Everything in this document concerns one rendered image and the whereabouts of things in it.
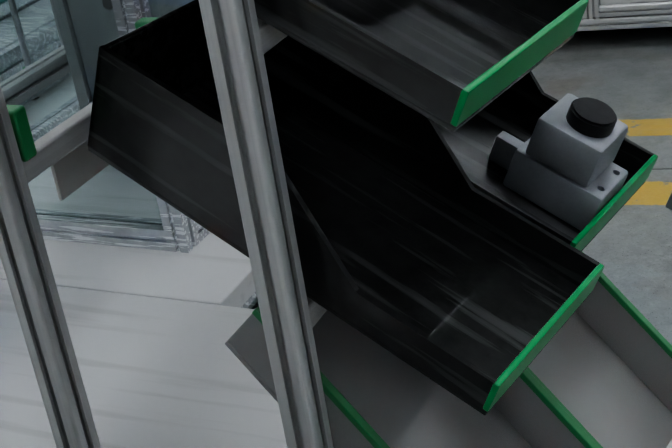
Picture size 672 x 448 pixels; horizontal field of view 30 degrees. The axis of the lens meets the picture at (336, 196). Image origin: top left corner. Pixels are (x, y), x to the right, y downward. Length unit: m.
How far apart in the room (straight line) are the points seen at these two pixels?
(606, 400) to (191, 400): 0.52
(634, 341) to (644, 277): 2.16
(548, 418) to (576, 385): 0.10
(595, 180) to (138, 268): 0.88
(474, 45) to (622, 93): 3.54
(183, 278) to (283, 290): 0.89
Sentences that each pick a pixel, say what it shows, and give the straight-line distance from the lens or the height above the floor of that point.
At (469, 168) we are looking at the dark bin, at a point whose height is 1.23.
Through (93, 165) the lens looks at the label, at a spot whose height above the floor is 1.27.
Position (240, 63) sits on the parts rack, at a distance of 0.60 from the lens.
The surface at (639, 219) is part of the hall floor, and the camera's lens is 3.38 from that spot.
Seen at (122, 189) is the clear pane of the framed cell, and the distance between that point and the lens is 1.62.
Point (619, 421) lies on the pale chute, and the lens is 0.94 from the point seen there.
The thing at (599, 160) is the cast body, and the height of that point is 1.24.
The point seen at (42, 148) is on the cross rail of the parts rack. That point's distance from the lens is 0.76.
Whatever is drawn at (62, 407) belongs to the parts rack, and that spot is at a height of 1.16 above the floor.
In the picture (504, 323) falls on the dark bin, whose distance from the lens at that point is 0.71.
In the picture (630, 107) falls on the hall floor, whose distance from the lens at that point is 4.06.
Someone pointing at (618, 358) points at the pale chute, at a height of 1.04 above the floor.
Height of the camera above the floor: 1.58
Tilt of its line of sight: 25 degrees down
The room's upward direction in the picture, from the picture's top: 9 degrees counter-clockwise
